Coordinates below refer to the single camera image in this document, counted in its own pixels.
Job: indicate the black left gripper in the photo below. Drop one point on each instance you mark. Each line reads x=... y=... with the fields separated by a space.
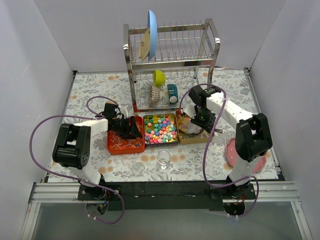
x=130 y=127

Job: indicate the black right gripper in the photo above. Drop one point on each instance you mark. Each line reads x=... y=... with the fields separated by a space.
x=206 y=122

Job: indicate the metal scoop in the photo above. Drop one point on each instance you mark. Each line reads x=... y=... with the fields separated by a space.
x=193 y=130

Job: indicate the orange lollipop candy tin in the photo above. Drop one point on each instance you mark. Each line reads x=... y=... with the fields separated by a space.
x=118 y=146

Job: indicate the star candy tin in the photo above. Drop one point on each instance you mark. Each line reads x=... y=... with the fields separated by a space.
x=160 y=130

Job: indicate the gold tin of candies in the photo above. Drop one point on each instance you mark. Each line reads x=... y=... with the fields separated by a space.
x=181 y=121

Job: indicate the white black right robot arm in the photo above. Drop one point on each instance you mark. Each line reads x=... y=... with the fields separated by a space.
x=252 y=133

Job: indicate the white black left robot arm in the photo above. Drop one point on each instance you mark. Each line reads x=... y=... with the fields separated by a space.
x=73 y=144

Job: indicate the clear jar lid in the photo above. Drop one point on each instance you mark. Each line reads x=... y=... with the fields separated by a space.
x=138 y=168

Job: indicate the clear glass jar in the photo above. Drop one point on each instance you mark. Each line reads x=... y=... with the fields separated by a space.
x=163 y=161

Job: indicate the teal white mug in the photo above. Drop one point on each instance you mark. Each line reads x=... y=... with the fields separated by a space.
x=173 y=95

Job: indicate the patterned ceramic bowl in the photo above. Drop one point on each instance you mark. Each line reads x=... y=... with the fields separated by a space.
x=154 y=95

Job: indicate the pink polka dot plate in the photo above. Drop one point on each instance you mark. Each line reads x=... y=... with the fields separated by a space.
x=233 y=154

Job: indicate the yellow-green bowl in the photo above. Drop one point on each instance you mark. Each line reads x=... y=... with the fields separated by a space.
x=159 y=78

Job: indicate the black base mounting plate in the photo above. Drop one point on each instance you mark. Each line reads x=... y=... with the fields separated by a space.
x=164 y=195

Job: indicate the steel two-tier dish rack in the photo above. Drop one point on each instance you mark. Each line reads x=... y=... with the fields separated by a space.
x=181 y=49

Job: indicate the beige plate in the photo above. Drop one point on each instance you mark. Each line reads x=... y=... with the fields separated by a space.
x=145 y=45

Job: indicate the light blue plate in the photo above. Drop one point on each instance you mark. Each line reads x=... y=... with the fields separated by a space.
x=153 y=27

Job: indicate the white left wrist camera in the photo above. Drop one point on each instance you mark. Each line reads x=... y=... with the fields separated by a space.
x=126 y=111

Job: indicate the aluminium frame rail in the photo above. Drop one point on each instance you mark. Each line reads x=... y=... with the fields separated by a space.
x=266 y=191

